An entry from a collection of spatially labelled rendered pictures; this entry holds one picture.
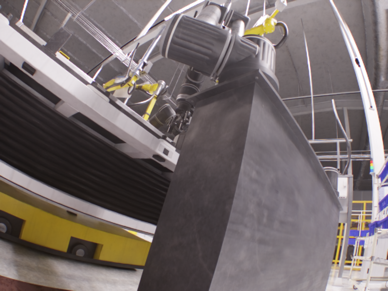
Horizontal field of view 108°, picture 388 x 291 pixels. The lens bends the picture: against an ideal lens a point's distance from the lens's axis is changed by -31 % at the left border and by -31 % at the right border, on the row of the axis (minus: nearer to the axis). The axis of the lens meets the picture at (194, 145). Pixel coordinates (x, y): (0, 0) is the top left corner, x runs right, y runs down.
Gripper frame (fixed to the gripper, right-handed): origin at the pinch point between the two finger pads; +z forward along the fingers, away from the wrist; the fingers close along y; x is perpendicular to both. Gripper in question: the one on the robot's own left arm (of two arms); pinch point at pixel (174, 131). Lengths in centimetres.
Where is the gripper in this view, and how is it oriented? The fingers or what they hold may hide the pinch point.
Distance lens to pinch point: 100.9
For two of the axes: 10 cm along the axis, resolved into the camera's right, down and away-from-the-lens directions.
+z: -2.7, 8.8, -3.8
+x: 6.9, 4.5, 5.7
